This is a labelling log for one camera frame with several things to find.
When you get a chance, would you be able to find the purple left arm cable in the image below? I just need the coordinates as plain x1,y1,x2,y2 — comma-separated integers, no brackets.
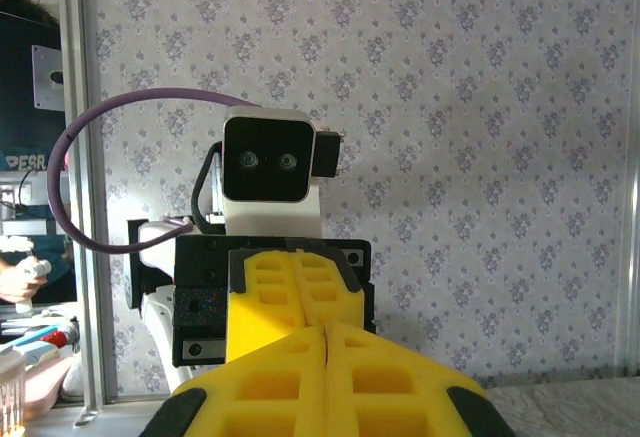
46,87,261,254

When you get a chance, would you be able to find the aluminium frame post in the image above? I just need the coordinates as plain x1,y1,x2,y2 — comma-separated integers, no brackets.
615,154,640,381
55,0,117,428

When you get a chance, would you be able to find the small white bottle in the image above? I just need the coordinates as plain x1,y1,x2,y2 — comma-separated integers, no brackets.
14,251,52,314

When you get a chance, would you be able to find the black braided cable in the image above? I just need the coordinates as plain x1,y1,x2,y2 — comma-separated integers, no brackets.
191,154,227,234

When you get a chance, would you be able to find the white wall plate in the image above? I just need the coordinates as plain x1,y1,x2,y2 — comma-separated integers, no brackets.
30,44,66,111

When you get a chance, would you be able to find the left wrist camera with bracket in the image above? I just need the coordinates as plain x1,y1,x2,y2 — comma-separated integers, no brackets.
209,105,347,238

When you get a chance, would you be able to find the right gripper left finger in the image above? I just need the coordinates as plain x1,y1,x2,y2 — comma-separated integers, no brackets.
142,329,330,437

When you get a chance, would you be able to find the clear ribbed glass jar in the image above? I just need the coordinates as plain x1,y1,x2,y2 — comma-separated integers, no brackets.
0,349,27,436

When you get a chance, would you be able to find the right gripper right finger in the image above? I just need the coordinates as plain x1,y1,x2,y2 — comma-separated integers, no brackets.
326,323,517,437

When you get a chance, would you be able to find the person's hand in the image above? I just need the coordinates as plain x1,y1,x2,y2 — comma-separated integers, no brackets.
0,256,51,304

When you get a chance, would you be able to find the pink tray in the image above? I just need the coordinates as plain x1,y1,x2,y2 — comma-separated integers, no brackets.
22,356,76,411

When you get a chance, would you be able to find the person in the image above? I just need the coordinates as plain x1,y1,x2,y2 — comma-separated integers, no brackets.
0,0,76,306

